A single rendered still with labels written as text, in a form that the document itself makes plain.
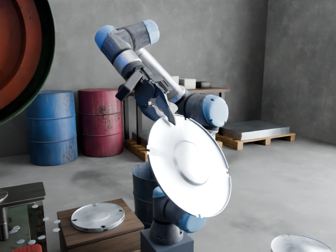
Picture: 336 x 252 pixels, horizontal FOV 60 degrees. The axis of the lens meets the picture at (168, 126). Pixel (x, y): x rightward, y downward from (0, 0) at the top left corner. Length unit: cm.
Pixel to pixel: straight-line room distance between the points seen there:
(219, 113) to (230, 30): 454
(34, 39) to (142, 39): 57
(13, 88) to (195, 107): 75
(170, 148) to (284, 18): 529
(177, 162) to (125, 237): 97
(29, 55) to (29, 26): 11
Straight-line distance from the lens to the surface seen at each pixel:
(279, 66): 587
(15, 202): 104
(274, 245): 163
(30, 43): 136
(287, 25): 584
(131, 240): 167
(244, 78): 581
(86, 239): 160
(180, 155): 75
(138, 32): 92
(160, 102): 79
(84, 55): 442
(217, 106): 109
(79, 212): 181
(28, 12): 138
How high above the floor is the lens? 119
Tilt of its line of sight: 12 degrees down
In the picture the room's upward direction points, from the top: straight up
